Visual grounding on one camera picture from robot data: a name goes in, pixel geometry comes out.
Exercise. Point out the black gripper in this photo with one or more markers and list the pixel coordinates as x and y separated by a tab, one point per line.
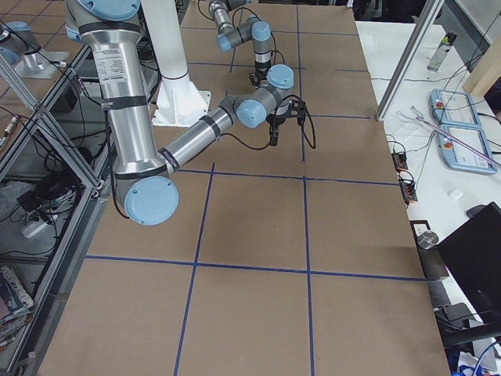
256	77
274	122

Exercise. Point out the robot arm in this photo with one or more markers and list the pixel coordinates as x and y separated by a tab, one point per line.
253	29
129	78

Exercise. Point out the clear plastic bottle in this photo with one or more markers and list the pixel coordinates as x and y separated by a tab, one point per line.
442	51

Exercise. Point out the blue teach pendant upper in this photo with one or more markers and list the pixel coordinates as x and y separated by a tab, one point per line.
455	108

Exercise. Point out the blue teach pendant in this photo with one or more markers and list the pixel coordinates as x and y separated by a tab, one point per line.
455	108
465	148

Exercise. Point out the blue teach pendant lower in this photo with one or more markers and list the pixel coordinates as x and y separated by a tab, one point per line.
465	148

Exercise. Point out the small metal cup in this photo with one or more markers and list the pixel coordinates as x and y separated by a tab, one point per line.
427	240

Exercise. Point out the small white case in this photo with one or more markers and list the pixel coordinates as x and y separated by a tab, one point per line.
455	194

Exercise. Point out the black monitor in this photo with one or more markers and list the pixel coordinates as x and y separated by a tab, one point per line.
472	255

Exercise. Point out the white power strip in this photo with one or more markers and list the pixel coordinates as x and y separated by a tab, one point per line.
33	227

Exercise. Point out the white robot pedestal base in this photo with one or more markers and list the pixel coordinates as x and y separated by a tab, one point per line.
179	102

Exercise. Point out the aluminium frame post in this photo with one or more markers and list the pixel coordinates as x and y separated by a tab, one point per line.
422	26

